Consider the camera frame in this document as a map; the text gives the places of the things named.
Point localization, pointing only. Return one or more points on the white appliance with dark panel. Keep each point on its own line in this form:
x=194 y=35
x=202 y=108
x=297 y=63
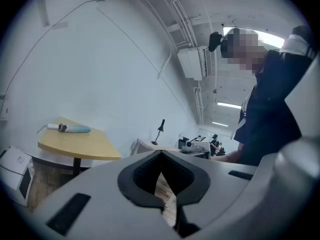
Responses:
x=15 y=166

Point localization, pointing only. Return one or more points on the blue umbrella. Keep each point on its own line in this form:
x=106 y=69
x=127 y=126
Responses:
x=77 y=128

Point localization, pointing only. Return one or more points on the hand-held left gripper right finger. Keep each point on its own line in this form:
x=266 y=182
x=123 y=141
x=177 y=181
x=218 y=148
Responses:
x=220 y=184

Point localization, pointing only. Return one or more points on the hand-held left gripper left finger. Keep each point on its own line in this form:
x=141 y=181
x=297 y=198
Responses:
x=100 y=204

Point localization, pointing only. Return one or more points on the yellow wooden table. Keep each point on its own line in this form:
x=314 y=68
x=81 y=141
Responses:
x=82 y=144

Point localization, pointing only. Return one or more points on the ceiling light strip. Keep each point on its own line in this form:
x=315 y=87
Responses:
x=228 y=105
x=220 y=124

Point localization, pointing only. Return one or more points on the black desk lamp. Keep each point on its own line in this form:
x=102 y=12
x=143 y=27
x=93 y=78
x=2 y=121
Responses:
x=162 y=122

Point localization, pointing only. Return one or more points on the white ceiling conduit pipes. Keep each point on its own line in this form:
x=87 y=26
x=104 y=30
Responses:
x=180 y=14

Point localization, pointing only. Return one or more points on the white ceiling air conditioner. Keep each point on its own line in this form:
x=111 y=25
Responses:
x=192 y=61

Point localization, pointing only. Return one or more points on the grey wall electrical panel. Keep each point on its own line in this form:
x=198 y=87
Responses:
x=3 y=107

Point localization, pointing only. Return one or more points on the large ceiling light panel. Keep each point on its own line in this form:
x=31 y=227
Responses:
x=272 y=39

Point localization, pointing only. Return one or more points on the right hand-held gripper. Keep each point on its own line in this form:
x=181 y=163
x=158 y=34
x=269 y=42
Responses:
x=195 y=146

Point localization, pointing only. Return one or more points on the person's head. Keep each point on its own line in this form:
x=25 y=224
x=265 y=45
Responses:
x=245 y=51

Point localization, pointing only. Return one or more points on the person's right forearm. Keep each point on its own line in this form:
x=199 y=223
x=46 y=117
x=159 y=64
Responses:
x=230 y=157

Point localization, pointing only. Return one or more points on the person's black shirt torso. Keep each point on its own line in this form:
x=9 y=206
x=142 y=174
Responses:
x=267 y=114

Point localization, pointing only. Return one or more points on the black head camera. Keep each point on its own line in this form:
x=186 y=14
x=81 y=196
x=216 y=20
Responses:
x=214 y=40

